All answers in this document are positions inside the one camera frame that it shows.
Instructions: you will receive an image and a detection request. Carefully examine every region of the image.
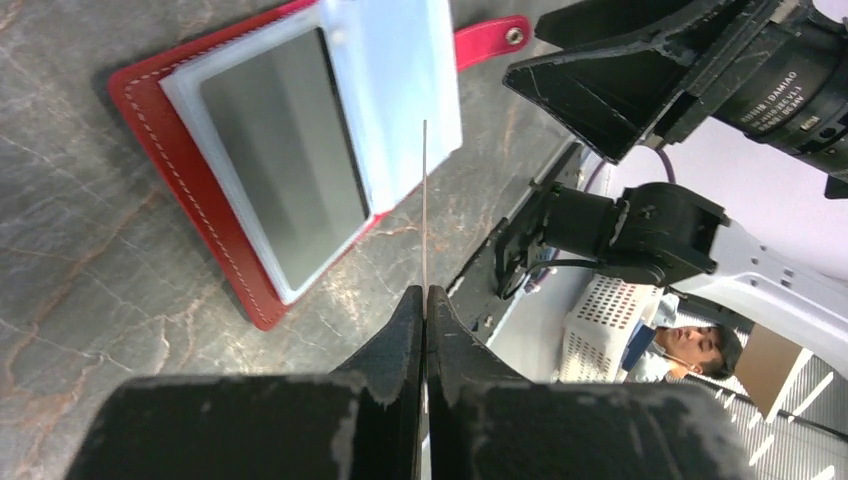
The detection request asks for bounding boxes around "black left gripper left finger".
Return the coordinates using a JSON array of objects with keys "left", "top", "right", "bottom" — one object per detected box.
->
[{"left": 67, "top": 286, "right": 423, "bottom": 479}]

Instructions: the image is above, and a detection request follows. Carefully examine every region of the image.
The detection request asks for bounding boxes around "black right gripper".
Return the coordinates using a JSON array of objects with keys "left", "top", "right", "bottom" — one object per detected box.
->
[{"left": 503, "top": 0, "right": 847, "bottom": 199}]

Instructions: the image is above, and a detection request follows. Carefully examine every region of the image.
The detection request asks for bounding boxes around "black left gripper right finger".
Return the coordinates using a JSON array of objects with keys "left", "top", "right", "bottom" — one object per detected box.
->
[{"left": 426, "top": 286, "right": 755, "bottom": 479}]

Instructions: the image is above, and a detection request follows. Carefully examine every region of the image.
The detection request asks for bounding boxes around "red leather card holder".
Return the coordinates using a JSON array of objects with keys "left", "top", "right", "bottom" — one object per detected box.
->
[{"left": 108, "top": 1, "right": 531, "bottom": 331}]

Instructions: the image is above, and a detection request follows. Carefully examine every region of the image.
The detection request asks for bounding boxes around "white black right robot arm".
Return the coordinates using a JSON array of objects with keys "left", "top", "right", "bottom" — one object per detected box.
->
[{"left": 495, "top": 1, "right": 847, "bottom": 373}]

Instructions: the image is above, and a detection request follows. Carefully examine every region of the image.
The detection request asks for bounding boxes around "white perforated basket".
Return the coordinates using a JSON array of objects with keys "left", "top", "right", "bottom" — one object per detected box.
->
[{"left": 557, "top": 274, "right": 662, "bottom": 383}]

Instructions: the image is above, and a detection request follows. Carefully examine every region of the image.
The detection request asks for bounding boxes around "person with dark hair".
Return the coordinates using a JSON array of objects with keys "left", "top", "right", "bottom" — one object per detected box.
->
[{"left": 625, "top": 293, "right": 743, "bottom": 383}]

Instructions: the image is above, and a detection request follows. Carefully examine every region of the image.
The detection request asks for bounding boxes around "brown cardboard box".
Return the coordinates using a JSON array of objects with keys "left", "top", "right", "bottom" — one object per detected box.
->
[{"left": 735, "top": 324, "right": 813, "bottom": 423}]

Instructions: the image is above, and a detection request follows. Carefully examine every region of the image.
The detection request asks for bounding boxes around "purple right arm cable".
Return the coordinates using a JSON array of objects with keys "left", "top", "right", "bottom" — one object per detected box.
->
[{"left": 582, "top": 146, "right": 678, "bottom": 197}]

